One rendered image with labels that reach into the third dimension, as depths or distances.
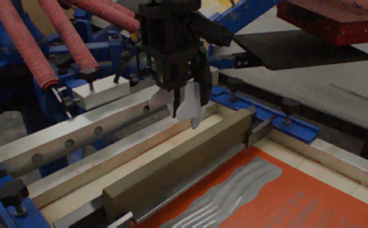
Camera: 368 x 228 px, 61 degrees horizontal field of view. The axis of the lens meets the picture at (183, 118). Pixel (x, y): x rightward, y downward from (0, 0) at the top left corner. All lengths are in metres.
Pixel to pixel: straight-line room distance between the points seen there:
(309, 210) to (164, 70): 0.38
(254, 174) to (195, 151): 0.16
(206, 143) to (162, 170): 0.11
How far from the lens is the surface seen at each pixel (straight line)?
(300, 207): 0.65
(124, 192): 0.50
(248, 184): 0.66
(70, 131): 0.68
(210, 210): 0.60
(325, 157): 0.74
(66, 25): 1.00
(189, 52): 0.45
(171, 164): 0.54
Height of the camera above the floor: 1.40
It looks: 32 degrees down
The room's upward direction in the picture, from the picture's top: straight up
